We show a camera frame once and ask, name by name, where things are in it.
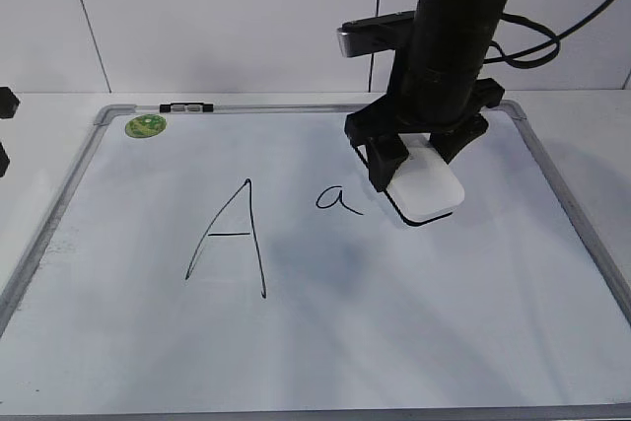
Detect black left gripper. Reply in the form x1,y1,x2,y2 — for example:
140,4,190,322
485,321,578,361
0,86,21,177

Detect grey wrist camera on right arm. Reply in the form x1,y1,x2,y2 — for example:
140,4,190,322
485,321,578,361
336,11,415,57

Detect white whiteboard eraser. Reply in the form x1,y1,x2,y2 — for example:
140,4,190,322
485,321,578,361
362,134,464,227

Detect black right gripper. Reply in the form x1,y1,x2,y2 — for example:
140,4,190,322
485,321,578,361
344,78,504,192

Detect white whiteboard with grey frame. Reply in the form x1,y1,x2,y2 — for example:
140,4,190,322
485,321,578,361
1,102,630,419

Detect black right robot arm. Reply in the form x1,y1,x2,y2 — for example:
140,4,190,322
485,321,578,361
337,0,563,192

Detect round green sticker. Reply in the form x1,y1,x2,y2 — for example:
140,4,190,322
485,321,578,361
124,114,167,139

